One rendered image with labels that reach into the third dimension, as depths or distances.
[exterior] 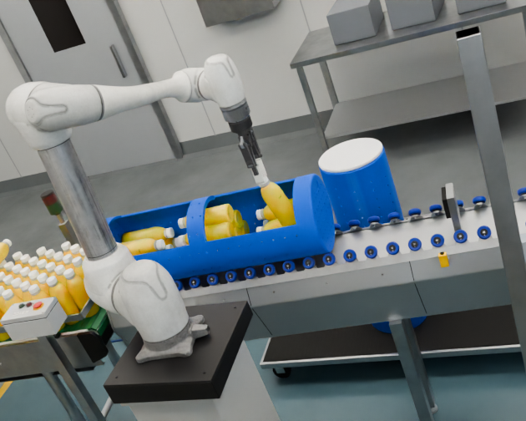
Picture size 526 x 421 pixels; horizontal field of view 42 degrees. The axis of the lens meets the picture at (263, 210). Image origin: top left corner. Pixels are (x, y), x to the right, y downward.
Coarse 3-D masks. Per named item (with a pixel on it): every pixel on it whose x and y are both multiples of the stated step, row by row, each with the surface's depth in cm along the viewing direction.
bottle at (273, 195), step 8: (272, 184) 231; (264, 192) 231; (272, 192) 230; (280, 192) 231; (264, 200) 233; (272, 200) 231; (280, 200) 231; (288, 200) 234; (272, 208) 233; (280, 208) 232; (288, 208) 233; (280, 216) 234; (288, 216) 233; (288, 224) 235
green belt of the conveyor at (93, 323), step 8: (104, 312) 271; (80, 320) 271; (88, 320) 269; (96, 320) 267; (104, 320) 269; (64, 328) 270; (72, 328) 268; (80, 328) 266; (88, 328) 264; (96, 328) 263; (104, 328) 268
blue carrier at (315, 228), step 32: (256, 192) 253; (288, 192) 253; (320, 192) 240; (128, 224) 274; (160, 224) 273; (192, 224) 241; (256, 224) 262; (320, 224) 232; (160, 256) 246; (192, 256) 243; (224, 256) 240; (256, 256) 238; (288, 256) 238
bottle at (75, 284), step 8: (72, 280) 264; (80, 280) 265; (72, 288) 264; (80, 288) 265; (72, 296) 266; (80, 296) 266; (88, 296) 267; (80, 304) 267; (96, 304) 271; (96, 312) 271
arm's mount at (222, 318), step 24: (192, 312) 219; (216, 312) 214; (240, 312) 210; (216, 336) 203; (240, 336) 207; (120, 360) 208; (168, 360) 200; (192, 360) 196; (216, 360) 193; (120, 384) 197; (144, 384) 194; (168, 384) 191; (192, 384) 189; (216, 384) 189
